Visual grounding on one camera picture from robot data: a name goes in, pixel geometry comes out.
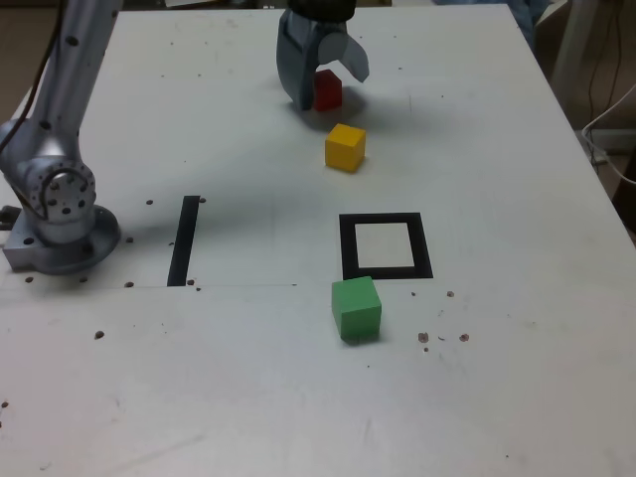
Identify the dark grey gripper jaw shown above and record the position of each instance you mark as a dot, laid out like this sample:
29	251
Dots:
295	64

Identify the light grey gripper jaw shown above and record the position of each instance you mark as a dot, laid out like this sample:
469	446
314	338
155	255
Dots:
340	47

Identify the red cube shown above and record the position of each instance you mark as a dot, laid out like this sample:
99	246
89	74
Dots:
329	92

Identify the yellow cube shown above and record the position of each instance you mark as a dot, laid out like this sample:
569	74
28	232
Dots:
345	146

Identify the green cube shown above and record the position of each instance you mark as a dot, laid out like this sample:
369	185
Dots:
357	310

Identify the black tape square outline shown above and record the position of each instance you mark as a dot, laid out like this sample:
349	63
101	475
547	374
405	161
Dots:
380	218

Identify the beige box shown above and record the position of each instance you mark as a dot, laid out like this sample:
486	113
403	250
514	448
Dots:
546	45

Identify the black tape strip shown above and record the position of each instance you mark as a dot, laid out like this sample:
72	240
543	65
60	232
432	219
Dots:
183	243

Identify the white frame post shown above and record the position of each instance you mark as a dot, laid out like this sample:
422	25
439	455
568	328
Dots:
571	45

